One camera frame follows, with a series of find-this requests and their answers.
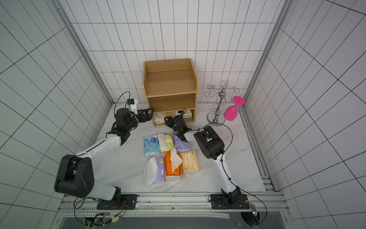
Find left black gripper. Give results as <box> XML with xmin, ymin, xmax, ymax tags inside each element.
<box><xmin>126</xmin><ymin>108</ymin><xmax>155</xmax><ymax>129</ymax></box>

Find white green tissue pack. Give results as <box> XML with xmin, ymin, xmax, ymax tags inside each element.
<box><xmin>157</xmin><ymin>133</ymin><xmax>175</xmax><ymax>154</ymax></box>

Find blue tissue pack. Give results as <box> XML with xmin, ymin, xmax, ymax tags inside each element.
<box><xmin>144</xmin><ymin>135</ymin><xmax>160</xmax><ymax>157</ymax></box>

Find orange tissue box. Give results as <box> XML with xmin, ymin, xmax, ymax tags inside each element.
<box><xmin>164</xmin><ymin>148</ymin><xmax>183</xmax><ymax>181</ymax></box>

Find beige tissue pack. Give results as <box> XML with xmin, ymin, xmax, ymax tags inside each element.
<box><xmin>180</xmin><ymin>150</ymin><xmax>200</xmax><ymax>176</ymax></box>

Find purple white tissue pack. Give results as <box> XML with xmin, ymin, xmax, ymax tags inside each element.
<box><xmin>144</xmin><ymin>156</ymin><xmax>165</xmax><ymax>186</ymax></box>

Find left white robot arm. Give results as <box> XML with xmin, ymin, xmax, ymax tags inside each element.
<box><xmin>54</xmin><ymin>108</ymin><xmax>154</xmax><ymax>210</ymax></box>

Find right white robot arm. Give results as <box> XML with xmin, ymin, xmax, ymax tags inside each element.
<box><xmin>144</xmin><ymin>114</ymin><xmax>250</xmax><ymax>210</ymax></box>

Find wooden three-tier shelf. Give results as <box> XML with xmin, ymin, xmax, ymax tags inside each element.
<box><xmin>142</xmin><ymin>58</ymin><xmax>199</xmax><ymax>122</ymax></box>

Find chrome glass holder stand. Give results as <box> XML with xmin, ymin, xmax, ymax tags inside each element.
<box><xmin>204</xmin><ymin>81</ymin><xmax>240</xmax><ymax>127</ymax></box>

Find pink plastic wine glass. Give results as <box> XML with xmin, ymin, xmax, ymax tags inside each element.
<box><xmin>224</xmin><ymin>96</ymin><xmax>245</xmax><ymax>121</ymax></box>

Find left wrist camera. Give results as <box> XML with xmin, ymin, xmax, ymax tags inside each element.
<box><xmin>126</xmin><ymin>99</ymin><xmax>138</xmax><ymax>115</ymax></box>

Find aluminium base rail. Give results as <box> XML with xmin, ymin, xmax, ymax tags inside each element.
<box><xmin>58</xmin><ymin>192</ymin><xmax>289</xmax><ymax>220</ymax></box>

